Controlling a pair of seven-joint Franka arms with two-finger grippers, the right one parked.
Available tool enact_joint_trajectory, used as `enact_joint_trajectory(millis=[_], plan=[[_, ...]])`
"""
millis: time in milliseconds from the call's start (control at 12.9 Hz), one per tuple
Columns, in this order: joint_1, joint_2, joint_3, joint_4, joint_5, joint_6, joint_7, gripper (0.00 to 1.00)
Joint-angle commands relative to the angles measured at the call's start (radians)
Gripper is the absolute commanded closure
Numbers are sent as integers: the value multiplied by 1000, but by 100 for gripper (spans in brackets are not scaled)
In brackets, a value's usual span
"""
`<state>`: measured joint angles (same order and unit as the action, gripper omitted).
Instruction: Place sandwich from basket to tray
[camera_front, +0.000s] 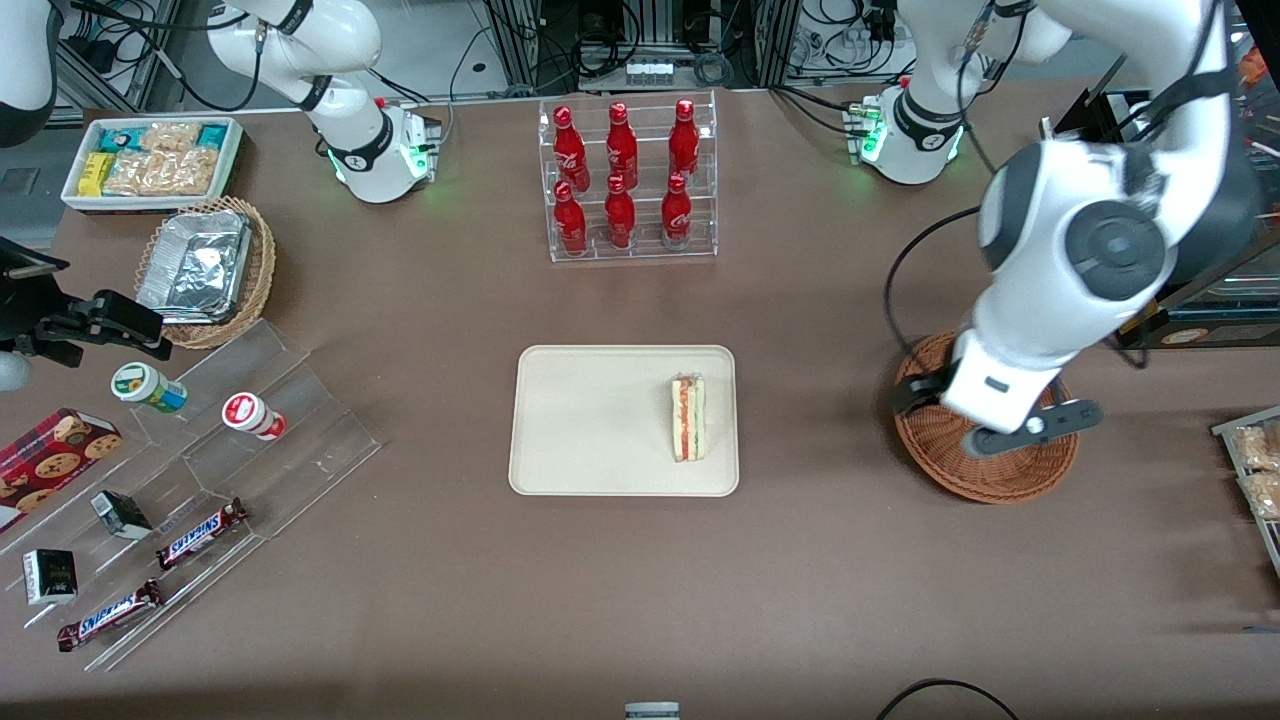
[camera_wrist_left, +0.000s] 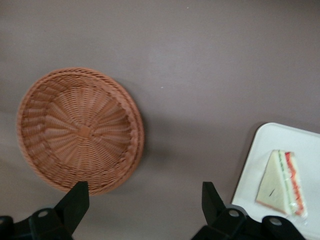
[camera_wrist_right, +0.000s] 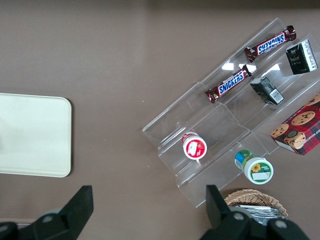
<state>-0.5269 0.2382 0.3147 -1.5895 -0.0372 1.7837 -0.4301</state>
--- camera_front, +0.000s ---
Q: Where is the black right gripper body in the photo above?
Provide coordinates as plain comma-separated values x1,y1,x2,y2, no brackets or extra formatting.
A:
0,237,69,353

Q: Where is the triangular sandwich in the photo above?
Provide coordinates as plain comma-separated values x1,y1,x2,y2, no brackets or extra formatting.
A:
671,373,707,463

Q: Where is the aluminium foil tray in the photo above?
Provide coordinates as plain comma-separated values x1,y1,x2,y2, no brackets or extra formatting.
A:
137,210,253,326

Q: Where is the round brown wicker basket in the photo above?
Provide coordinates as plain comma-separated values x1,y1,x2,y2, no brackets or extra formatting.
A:
893,330,1081,504

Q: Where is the light tan wicker basket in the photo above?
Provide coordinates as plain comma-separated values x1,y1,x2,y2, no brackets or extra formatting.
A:
135,196,278,351

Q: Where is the cream plastic serving tray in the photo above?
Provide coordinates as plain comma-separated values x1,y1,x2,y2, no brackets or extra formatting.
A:
508,345,740,498

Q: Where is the green sunflower yoghurt cup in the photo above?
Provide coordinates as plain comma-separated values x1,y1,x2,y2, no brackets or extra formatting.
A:
110,362,189,415

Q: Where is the clear rice cracker pack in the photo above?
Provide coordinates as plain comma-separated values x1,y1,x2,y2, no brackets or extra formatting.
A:
138,122,201,153
103,150,161,197
160,148,219,196

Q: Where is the red lid yoghurt cup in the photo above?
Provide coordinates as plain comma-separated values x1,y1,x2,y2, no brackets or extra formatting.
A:
221,392,288,442

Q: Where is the red tartan cookie box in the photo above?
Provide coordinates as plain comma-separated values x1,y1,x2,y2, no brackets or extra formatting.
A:
0,407,123,534

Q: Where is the dark green drink carton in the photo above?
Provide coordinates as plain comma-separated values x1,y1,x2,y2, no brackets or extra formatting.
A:
90,489,154,541

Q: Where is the white rectangular snack bin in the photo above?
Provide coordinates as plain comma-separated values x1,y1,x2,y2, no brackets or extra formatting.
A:
60,117,246,216

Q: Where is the clear acrylic stepped rack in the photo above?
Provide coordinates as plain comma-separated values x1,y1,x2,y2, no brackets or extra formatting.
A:
0,318,384,673

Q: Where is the black food warmer cabinet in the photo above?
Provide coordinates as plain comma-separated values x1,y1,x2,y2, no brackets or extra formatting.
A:
1040,85,1280,351

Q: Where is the brown Snickers bar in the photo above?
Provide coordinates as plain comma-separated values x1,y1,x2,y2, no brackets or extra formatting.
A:
155,497,250,572
56,579,166,653

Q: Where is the clear bag of crackers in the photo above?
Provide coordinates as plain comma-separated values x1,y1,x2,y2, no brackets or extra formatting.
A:
1240,470,1280,521
1230,422,1280,471

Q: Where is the black box with white side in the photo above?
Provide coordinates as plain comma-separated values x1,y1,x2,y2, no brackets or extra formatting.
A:
22,548,79,607

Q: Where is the red cola bottle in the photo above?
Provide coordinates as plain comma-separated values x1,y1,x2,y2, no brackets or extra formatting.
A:
669,99,700,179
606,102,639,183
661,172,693,249
604,175,638,251
553,180,589,256
553,106,591,191

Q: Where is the clear acrylic bottle rack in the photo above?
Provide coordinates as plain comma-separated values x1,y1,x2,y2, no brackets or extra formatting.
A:
537,90,719,264

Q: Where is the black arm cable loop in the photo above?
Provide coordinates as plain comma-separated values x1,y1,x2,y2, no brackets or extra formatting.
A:
882,205,989,379

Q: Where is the grey wire snack shelf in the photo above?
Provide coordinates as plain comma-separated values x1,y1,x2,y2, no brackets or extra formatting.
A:
1210,405,1280,581

